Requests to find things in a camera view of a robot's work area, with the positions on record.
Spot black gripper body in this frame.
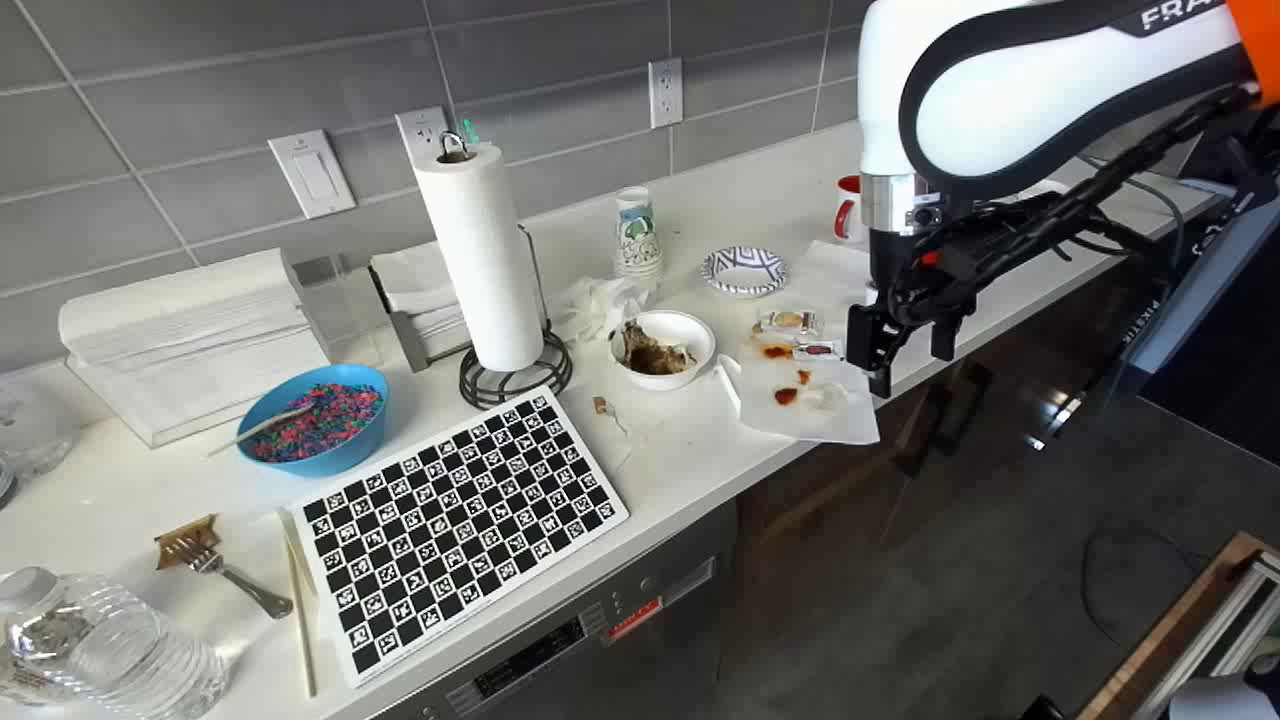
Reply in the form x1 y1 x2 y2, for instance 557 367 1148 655
872 234 980 336

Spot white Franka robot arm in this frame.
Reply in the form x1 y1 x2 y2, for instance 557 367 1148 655
848 0 1280 394

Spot red white mug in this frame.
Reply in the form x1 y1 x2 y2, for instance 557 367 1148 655
832 178 865 240

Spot clear plastic container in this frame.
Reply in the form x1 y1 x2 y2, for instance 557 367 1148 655
0 567 228 720

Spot blue patterned small dish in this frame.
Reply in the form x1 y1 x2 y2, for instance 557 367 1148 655
705 244 788 298

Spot white bowl with brown food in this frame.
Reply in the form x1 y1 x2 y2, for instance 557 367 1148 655
607 312 715 394

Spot white plastic bottle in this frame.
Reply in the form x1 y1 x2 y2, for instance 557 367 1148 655
616 187 663 290

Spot crumpled clear plastic wrap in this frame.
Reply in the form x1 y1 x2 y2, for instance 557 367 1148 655
551 281 631 345

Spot stainless dishwasher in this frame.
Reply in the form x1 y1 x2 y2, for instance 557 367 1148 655
374 512 736 720

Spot white paper towel roll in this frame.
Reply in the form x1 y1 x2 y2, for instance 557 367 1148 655
410 146 545 372

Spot metal napkin dispenser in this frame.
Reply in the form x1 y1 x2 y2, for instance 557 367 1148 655
372 244 469 372

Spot black white checkerboard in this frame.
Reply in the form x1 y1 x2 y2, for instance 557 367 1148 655
291 388 626 683

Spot blue bowl with sprinkles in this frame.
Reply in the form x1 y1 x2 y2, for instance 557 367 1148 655
230 365 393 475

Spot wooden chopsticks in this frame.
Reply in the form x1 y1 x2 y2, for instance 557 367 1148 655
278 512 320 700

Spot metal fork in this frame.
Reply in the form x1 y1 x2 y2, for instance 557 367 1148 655
156 516 291 622

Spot white wall outlet right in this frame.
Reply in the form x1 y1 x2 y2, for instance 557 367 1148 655
648 60 684 129

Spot white wall outlet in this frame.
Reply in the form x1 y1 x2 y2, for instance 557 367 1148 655
648 60 684 129
396 108 448 169

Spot black wire towel holder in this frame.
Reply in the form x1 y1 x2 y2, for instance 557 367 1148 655
457 228 575 407

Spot wooden frame on floor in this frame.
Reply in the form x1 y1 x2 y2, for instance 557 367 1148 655
1075 533 1280 720

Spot white light switch plate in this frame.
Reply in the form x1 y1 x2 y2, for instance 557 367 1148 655
266 134 357 219

